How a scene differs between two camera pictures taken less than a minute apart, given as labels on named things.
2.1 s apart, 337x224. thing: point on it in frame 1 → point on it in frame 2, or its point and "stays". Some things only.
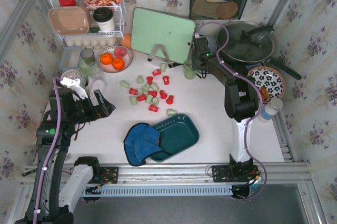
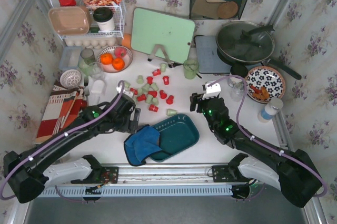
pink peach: [120, 52] stays
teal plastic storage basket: [176, 134] stays
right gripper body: [196, 51] → [199, 103]
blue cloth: [141, 140] stays
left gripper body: [94, 107] → [135, 120]
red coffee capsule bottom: [153, 108] stays
